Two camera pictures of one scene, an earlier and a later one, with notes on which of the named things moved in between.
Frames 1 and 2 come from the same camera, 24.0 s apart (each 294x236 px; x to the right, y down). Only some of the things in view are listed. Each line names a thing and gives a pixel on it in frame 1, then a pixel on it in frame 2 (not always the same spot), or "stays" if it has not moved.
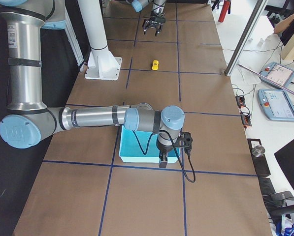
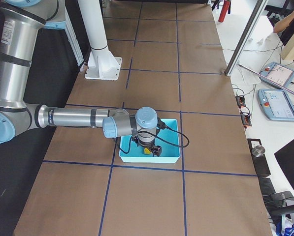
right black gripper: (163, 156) → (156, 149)
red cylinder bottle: (224, 11) stays
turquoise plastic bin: (141, 147) stays
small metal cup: (257, 151) stays
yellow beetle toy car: (155, 65) → (147, 151)
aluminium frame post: (260, 6) stays
